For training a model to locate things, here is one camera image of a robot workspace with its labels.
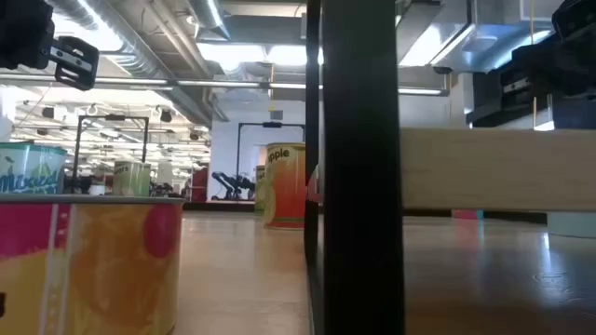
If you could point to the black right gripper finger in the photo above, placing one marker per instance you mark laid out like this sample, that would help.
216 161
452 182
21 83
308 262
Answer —
493 93

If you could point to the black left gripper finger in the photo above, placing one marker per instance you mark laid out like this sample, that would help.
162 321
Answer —
70 59

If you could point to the white teal Mixed label can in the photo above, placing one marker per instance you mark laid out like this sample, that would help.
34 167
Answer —
28 170

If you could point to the pink and teal can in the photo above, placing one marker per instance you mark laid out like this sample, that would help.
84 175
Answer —
465 214

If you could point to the short pink yellow orange can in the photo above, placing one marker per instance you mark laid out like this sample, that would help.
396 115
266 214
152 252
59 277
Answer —
93 270

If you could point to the orange yellow fruit can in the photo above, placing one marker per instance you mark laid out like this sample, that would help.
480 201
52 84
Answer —
286 186

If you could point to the yellow green labelled can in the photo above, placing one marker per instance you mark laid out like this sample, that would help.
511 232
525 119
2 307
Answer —
259 186

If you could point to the black background robot arm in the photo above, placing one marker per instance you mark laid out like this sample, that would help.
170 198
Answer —
233 186

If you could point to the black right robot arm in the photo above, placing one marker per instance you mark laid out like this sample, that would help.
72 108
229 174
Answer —
577 18

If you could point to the black hanging spotlight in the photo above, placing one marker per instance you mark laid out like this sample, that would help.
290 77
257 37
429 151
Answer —
166 116
194 136
48 112

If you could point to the long silver ceiling pipe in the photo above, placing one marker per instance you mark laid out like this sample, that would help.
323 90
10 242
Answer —
209 84

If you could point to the bright ceiling light panel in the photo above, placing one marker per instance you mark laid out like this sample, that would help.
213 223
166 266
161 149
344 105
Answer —
242 53

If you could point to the red cabinet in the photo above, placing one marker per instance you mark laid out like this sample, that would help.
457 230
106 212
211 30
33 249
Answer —
200 186

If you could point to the ribbed silver air duct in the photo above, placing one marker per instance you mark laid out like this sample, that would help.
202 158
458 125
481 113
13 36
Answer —
139 51

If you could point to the black background station frame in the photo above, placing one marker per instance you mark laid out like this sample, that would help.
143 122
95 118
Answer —
114 117
272 124

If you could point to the smooth silver air duct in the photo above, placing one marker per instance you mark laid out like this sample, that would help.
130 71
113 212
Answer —
209 16

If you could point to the black aluminium rig frame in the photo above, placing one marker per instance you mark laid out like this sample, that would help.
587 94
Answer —
219 206

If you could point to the small grey wall box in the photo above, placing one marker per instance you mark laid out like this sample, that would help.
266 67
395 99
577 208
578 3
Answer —
276 115

